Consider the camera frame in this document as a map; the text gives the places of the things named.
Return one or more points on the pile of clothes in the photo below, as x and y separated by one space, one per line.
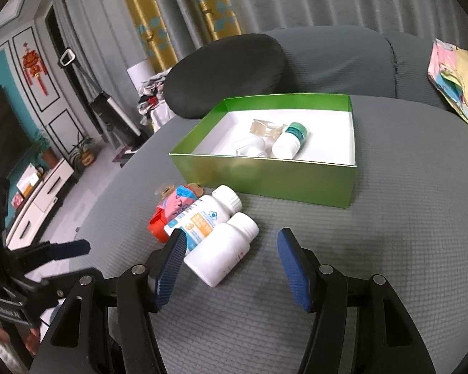
148 101

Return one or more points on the white television cabinet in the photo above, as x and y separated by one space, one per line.
43 198

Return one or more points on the white bottle with orange label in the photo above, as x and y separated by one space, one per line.
202 218

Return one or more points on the potted plant in yellow pot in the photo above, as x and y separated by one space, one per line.
86 159

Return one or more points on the black television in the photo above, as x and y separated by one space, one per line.
4 132

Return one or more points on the clear hair claw clip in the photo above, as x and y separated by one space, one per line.
261 126

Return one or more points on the potted plant in orange pot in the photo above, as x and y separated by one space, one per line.
48 157

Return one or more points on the white bottle with green label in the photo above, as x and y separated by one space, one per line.
286 144

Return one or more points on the gold patterned curtain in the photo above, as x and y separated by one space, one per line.
148 19
212 4

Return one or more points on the red hanging wall decoration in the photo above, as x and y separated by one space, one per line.
33 66

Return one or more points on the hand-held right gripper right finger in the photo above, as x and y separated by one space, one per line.
296 268

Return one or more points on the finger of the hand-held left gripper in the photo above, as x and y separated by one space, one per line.
68 249
62 282

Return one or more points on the pink bottle with red cap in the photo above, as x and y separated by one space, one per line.
179 202

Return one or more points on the white plastic nozzle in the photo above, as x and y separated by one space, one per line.
249 146

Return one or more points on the green cardboard box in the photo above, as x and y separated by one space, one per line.
257 183

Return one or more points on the dark patterned floor mat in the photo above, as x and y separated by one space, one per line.
124 155

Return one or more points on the plain white bottle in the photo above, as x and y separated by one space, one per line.
218 249

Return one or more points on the black cushion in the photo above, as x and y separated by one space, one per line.
226 74

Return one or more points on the colourful printed cloth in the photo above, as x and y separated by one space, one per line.
460 81

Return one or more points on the white paper bag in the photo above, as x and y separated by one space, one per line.
138 72

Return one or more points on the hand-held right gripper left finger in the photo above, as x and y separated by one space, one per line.
171 268

